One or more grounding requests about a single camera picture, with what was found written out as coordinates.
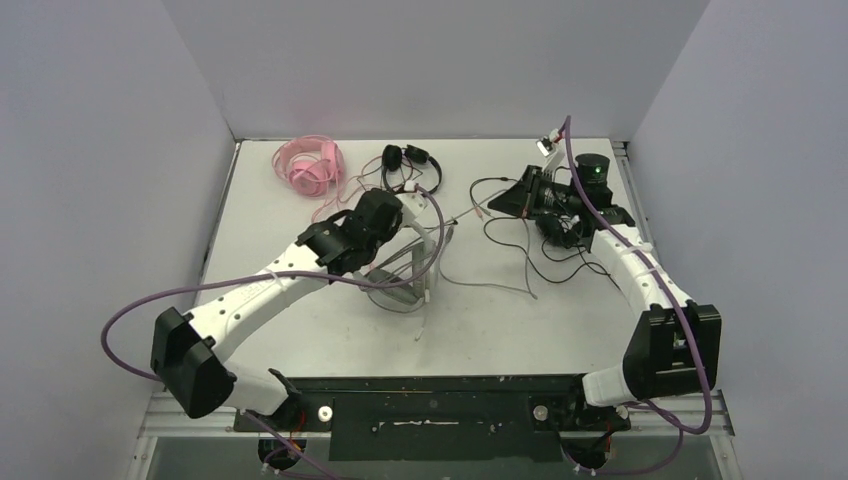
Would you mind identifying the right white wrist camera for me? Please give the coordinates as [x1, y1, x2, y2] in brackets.
[536, 129, 566, 169]

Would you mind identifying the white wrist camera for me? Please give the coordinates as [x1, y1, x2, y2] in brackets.
[536, 129, 566, 169]
[395, 180, 432, 225]

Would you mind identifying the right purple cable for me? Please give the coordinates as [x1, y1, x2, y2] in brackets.
[559, 115, 715, 478]

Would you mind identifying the white grey gaming headset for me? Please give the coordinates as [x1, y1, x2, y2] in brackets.
[357, 185, 538, 343]

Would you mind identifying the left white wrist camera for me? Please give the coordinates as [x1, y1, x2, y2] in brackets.
[395, 180, 432, 225]

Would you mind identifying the black headset with microphone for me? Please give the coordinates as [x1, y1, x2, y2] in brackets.
[469, 176, 624, 293]

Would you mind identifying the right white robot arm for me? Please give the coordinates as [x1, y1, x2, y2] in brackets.
[487, 153, 722, 428]

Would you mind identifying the small black on-ear headphones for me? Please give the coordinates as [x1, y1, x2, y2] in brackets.
[380, 144, 443, 195]

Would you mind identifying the aluminium frame rail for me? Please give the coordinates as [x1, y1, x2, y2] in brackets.
[128, 391, 741, 479]

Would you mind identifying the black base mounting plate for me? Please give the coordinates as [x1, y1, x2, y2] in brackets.
[234, 374, 631, 462]

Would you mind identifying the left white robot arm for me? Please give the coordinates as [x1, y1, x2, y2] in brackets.
[151, 189, 426, 430]

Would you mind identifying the pink headset with cable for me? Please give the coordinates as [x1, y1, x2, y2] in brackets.
[271, 135, 350, 221]

